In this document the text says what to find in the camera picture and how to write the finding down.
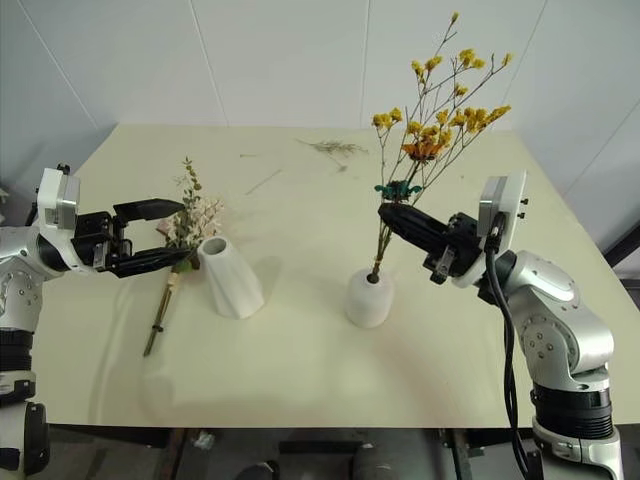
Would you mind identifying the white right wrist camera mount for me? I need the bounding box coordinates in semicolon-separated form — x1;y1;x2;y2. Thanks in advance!
451;169;529;291

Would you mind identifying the dark furniture piece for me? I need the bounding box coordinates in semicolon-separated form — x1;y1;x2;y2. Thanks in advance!
597;197;640;306

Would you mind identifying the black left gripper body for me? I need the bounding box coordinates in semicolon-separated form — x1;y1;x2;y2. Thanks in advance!
70;211;137;274

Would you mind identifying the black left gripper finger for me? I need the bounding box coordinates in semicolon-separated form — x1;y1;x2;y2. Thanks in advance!
106;245;194;279
111;197;187;222

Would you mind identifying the yellow and orange flower bouquet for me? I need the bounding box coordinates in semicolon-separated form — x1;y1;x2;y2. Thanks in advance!
370;10;515;279

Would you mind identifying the dried grey twig sprig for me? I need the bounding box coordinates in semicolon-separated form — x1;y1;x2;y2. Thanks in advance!
294;138;371;174

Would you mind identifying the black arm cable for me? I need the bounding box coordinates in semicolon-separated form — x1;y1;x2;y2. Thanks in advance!
482;211;534;480
24;187;42;227

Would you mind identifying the tall twisted white vase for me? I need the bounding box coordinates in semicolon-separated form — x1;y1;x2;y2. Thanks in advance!
196;236;266;320

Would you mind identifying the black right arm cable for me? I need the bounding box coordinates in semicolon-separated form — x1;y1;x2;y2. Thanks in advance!
482;211;534;480

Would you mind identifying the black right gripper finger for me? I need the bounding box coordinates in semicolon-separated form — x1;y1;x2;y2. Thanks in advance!
383;218;446;257
377;201;452;238

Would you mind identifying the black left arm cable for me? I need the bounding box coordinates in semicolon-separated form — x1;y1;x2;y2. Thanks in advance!
24;187;42;227

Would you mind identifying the short round white vase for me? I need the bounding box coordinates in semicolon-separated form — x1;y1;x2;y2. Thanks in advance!
343;267;395;330

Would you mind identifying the thin loose dried stem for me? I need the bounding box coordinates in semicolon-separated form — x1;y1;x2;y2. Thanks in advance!
245;168;284;197

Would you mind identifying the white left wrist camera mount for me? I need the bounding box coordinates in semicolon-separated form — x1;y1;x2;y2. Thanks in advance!
36;162;82;234

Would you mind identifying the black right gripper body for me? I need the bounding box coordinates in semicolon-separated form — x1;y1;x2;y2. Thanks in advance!
422;211;489;286

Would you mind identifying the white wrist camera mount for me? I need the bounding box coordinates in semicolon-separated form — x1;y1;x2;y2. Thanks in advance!
36;162;82;234
451;169;529;291

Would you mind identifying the pink and green flower bouquet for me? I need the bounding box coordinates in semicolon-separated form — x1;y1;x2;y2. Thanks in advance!
142;156;226;359

